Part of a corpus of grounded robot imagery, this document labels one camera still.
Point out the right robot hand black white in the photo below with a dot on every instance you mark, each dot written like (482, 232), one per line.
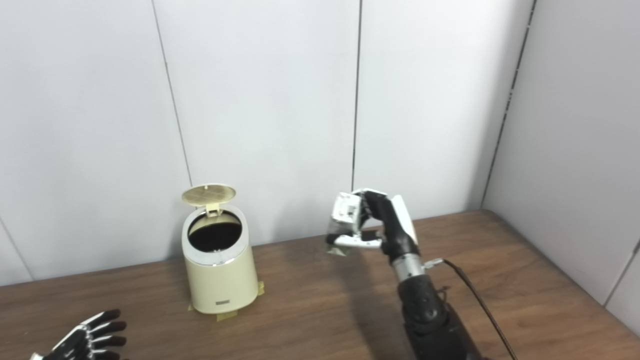
(395, 230)

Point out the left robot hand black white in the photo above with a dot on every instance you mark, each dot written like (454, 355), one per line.
(85, 342)

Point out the white green milk carton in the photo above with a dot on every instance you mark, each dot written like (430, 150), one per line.
(339, 250)

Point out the round cream bin lid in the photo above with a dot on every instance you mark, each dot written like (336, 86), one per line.
(208, 194)

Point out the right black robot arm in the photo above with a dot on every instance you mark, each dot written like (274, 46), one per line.
(430, 320)

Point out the cream-colored bin body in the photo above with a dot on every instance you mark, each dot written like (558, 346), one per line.
(220, 282)

